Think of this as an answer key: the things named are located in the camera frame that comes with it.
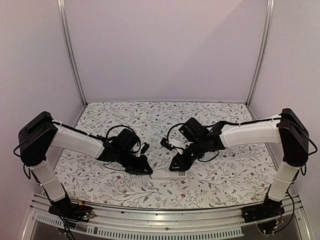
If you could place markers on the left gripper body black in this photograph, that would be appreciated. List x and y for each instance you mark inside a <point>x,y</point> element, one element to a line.
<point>126,161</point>

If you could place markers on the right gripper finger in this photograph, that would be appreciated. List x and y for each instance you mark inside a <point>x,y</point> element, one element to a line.
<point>178,163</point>
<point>189,160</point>

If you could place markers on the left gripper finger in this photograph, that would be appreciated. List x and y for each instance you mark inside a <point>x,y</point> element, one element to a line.
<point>141,171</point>
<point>144,165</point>

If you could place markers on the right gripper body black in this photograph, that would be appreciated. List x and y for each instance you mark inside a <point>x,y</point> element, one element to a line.
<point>186,156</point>

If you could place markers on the white remote control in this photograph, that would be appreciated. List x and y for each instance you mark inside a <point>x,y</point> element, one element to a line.
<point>162,174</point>

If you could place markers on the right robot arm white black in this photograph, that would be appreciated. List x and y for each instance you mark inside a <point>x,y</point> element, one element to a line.
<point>285,136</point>

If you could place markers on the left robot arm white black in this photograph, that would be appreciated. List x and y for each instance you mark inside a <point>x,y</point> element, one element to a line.
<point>43,136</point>

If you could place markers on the floral patterned table mat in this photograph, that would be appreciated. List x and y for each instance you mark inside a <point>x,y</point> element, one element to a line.
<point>234,176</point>

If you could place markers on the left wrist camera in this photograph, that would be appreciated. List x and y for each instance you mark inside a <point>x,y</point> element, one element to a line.
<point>144,148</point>

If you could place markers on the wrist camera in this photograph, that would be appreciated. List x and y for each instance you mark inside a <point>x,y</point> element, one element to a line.
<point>169,144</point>
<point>144,148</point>

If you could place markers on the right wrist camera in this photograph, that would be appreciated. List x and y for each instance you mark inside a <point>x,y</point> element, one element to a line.
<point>169,144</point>

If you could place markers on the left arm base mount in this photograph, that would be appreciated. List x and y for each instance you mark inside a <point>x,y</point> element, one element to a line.
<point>74,212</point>

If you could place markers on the front aluminium rail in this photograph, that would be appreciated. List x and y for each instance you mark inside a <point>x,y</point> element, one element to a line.
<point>127,223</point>

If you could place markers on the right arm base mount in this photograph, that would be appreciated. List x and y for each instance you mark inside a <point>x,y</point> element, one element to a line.
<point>265,210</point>

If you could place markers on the right aluminium frame post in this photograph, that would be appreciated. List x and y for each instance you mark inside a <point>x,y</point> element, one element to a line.
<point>262,51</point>

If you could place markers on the aluminium frame post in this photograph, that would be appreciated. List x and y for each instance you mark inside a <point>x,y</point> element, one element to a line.
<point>61,6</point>
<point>262,51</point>

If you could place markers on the left aluminium frame post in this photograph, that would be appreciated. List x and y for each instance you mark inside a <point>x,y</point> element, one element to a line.
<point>61,6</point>

